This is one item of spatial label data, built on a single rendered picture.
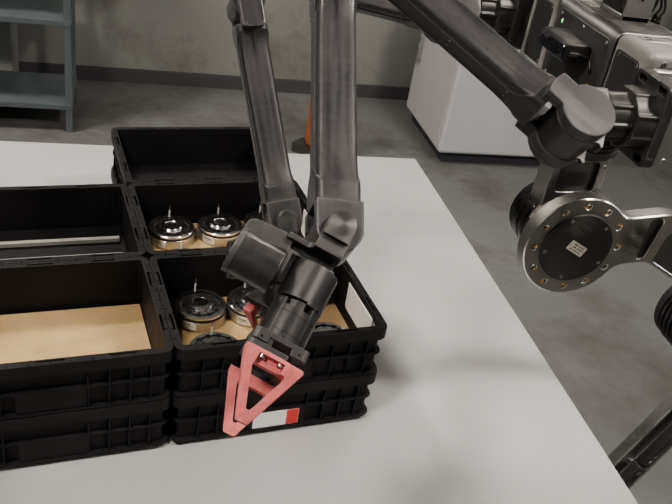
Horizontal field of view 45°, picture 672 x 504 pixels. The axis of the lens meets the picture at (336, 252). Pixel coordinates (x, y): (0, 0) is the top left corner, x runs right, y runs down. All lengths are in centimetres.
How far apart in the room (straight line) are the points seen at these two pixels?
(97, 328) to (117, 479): 29
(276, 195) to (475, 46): 47
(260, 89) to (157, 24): 348
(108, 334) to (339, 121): 76
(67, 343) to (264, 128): 54
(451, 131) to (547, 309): 133
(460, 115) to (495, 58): 327
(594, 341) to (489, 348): 149
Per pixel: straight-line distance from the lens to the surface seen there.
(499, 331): 202
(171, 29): 492
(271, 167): 143
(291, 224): 141
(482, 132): 450
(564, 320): 347
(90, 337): 160
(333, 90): 104
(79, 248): 186
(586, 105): 114
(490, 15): 161
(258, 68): 146
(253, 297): 150
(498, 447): 171
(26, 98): 436
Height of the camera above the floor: 183
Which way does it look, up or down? 31 degrees down
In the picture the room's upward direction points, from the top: 10 degrees clockwise
